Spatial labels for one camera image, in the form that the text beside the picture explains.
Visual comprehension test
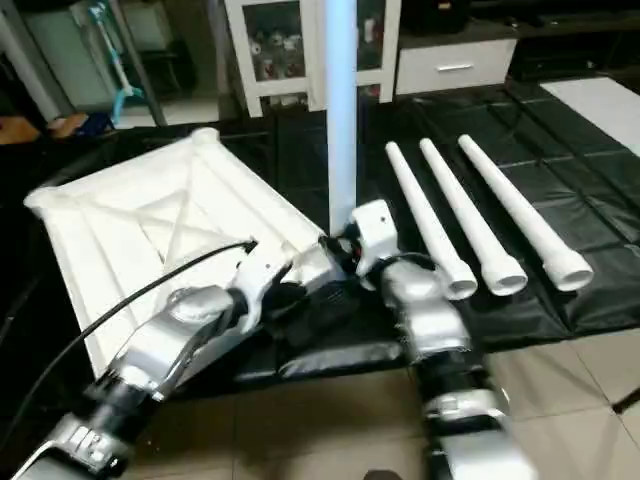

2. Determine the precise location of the white plastic table leg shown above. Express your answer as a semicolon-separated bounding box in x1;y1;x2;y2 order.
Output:
385;141;480;301
324;0;359;239
458;134;595;293
419;138;529;297

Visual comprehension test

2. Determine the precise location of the white plastic table top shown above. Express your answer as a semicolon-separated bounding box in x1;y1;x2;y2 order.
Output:
24;127;346;379

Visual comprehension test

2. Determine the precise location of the black work mat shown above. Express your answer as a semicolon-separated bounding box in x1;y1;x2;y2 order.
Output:
0;75;640;396

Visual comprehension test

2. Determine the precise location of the white glass-door cabinet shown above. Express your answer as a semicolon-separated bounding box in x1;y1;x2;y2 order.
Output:
224;0;403;118

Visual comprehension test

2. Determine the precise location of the white drawer unit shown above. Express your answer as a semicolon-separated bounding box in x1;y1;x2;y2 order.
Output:
395;28;521;96

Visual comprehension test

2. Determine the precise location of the brown wooden desk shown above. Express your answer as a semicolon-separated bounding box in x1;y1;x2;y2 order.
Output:
0;115;41;146

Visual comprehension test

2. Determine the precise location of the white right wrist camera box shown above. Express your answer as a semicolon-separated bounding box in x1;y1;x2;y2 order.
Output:
350;200;401;291

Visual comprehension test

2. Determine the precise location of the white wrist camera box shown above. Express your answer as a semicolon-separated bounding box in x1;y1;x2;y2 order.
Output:
232;242;297;333
350;200;401;291

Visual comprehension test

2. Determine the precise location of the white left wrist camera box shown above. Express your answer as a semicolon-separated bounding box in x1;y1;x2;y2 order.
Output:
232;242;297;333

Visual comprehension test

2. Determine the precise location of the teal long-handled dustpan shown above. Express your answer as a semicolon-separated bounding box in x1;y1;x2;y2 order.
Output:
92;0;143;126

